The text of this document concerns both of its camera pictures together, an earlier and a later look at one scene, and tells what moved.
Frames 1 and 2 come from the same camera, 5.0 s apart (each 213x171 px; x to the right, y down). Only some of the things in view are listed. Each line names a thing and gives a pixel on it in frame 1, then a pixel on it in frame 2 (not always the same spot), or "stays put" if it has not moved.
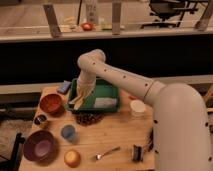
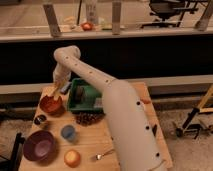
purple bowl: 39,145 stays put
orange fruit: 72,158 stays put
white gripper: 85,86 to 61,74
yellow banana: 78,103 to 56,93
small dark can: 39,119 stays put
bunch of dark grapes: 86,118 stays put
